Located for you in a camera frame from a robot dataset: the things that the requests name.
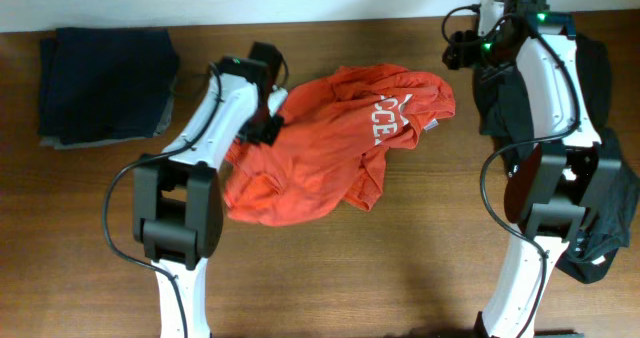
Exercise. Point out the folded navy blue garment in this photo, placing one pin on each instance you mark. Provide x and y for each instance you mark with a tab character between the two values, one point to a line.
105	84

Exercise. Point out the orange red printed t-shirt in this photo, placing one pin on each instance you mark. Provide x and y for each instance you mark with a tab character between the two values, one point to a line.
332	146

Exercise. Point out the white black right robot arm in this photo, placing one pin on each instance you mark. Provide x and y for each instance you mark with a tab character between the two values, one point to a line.
559	188

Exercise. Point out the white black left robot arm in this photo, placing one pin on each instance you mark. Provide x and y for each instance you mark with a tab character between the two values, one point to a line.
178	214

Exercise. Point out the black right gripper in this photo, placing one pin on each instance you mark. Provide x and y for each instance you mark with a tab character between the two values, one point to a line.
461	51

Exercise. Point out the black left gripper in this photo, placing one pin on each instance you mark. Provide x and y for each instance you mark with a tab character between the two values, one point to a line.
268	133

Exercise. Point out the crumpled black printed garment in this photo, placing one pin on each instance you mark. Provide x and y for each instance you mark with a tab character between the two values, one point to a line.
503	106

